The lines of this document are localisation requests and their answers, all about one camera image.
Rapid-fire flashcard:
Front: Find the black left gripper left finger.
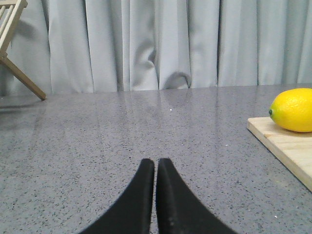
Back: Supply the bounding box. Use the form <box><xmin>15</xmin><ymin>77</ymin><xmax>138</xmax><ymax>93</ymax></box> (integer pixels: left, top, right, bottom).
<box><xmin>82</xmin><ymin>158</ymin><xmax>155</xmax><ymax>234</ymax></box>

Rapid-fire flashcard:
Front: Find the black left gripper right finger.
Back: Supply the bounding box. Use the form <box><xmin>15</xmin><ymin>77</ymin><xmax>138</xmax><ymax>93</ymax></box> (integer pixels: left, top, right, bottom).
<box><xmin>156</xmin><ymin>158</ymin><xmax>238</xmax><ymax>234</ymax></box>

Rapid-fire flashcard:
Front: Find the wooden cutting board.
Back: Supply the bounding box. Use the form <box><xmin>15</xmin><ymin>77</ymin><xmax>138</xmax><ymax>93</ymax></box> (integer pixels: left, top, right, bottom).
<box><xmin>247</xmin><ymin>117</ymin><xmax>312</xmax><ymax>190</ymax></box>

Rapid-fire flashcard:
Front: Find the yellow lemon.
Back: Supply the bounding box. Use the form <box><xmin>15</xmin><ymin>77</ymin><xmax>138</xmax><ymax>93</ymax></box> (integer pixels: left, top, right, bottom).
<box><xmin>269</xmin><ymin>88</ymin><xmax>312</xmax><ymax>133</ymax></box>

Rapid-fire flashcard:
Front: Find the grey curtain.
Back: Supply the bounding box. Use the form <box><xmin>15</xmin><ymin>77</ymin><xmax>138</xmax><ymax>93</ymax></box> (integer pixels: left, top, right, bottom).
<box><xmin>0</xmin><ymin>0</ymin><xmax>312</xmax><ymax>97</ymax></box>

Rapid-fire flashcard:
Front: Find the wooden folding rack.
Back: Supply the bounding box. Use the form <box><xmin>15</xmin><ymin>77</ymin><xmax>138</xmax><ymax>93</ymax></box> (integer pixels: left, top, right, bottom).
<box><xmin>0</xmin><ymin>0</ymin><xmax>50</xmax><ymax>100</ymax></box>

